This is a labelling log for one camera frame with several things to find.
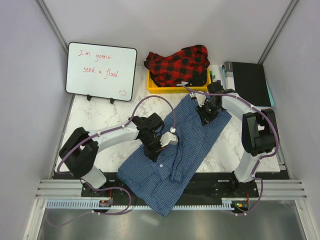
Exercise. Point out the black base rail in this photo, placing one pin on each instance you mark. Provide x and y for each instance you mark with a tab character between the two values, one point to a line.
202	189

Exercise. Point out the yellow plastic bin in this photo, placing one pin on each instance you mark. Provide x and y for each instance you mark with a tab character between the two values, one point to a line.
153	89

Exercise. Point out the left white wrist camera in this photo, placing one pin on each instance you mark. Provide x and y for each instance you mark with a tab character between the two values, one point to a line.
169	138

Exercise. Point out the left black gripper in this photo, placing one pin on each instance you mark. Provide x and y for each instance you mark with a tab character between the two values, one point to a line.
153	154

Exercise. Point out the red black plaid shirt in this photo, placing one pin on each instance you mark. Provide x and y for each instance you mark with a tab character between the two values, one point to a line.
187	67

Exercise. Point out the white dry-erase board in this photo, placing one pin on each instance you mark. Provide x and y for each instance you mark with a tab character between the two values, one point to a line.
101	71

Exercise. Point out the white slotted cable duct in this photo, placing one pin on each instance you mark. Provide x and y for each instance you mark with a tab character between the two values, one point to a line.
90	204

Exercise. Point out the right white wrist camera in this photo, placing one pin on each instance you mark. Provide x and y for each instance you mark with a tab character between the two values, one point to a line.
194	96

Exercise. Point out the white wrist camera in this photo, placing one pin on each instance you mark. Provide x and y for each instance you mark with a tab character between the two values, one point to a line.
194	96
169	138

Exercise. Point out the blue checkered long sleeve shirt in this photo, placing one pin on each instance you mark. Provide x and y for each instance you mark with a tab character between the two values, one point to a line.
160	184

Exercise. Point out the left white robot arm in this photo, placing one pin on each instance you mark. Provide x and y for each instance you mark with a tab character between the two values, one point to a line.
83	146

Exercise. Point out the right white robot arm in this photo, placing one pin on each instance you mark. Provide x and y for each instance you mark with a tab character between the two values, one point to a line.
259	133

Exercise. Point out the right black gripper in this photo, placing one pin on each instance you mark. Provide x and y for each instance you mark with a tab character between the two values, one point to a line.
205	119

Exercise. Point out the black notebook stack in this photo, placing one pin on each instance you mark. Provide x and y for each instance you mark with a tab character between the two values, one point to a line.
250	83

